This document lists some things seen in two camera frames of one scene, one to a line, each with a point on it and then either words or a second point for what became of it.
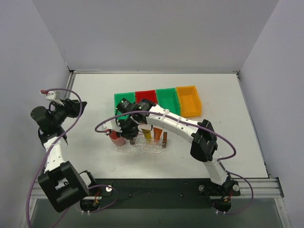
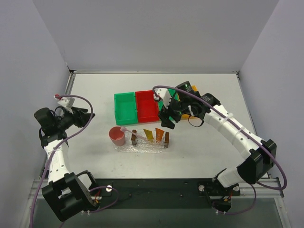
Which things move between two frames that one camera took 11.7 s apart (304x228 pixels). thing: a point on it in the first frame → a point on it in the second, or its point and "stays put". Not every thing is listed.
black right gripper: (129, 134) → (171, 110)
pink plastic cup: (119, 141) stays put
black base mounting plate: (161, 193) stays put
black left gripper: (71, 106) → (77, 115)
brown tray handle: (132, 140) stays put
